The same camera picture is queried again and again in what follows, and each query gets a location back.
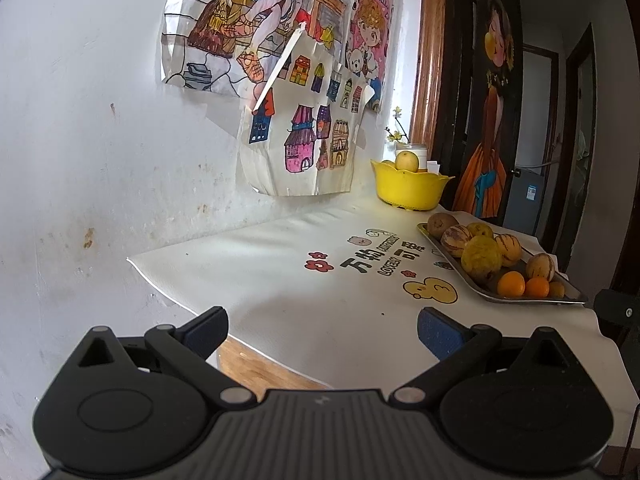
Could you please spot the large green-brown mango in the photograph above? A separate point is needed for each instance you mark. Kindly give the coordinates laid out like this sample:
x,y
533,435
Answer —
x,y
481,256

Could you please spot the grey refrigerator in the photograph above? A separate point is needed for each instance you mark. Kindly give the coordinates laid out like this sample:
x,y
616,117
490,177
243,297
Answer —
x,y
525,200

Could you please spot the dark doorway frame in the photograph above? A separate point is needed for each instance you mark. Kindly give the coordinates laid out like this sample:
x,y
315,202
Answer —
x,y
575,85

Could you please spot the small round brown fruit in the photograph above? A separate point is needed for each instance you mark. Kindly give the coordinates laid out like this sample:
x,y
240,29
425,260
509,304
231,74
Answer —
x,y
556,290

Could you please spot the white printed table mat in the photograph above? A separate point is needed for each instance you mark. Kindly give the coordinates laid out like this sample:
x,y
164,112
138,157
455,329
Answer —
x,y
300,285

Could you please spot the girl with teddy drawing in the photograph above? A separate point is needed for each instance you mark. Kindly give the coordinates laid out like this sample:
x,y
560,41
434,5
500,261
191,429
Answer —
x,y
372,25

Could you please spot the yellow plastic bowl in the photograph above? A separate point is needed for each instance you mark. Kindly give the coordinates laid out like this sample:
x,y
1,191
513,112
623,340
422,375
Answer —
x,y
407,187

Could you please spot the houses drawing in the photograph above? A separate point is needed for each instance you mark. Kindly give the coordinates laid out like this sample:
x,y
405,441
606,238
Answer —
x,y
300,135

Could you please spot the orange mandarin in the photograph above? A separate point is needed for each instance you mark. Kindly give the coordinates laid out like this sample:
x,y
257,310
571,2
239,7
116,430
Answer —
x,y
537,287
511,284

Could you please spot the white paper carton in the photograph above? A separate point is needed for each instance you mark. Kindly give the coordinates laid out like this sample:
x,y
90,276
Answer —
x,y
432,166

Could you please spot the colourful figure drawing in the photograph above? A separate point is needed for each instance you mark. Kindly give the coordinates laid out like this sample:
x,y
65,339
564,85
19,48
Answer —
x,y
225,20

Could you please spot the medium striped pepino melon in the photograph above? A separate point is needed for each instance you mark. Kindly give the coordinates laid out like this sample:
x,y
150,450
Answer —
x,y
456,237

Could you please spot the white jar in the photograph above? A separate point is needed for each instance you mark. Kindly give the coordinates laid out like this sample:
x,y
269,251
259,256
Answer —
x,y
421,152

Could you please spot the brown kiwi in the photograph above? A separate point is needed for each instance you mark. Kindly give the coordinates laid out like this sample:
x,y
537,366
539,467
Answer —
x,y
441,224

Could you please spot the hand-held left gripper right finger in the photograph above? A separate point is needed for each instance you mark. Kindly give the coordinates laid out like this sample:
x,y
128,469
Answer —
x,y
440,332

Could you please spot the brown wooden door frame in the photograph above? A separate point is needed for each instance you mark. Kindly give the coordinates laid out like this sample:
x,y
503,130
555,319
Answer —
x,y
429,60

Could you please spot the green pear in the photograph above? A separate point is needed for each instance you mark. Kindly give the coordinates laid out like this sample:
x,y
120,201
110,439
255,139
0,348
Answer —
x,y
481,229

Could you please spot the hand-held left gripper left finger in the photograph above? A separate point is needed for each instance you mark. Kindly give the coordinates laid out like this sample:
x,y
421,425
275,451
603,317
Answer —
x,y
207,332

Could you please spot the large striped pepino melon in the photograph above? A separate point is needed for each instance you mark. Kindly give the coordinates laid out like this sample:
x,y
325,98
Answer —
x,y
510,250

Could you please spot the orange dress lady poster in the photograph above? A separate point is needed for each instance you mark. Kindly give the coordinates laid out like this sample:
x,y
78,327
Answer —
x,y
487,160

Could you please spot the small striped pepino melon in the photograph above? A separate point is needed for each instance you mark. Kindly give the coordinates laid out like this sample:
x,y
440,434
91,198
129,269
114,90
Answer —
x,y
540,266

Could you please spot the metal tray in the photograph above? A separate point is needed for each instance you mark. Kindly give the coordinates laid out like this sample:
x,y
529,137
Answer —
x,y
475,282

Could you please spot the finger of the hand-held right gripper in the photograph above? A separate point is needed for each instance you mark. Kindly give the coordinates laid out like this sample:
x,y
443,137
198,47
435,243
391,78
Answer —
x,y
620,312

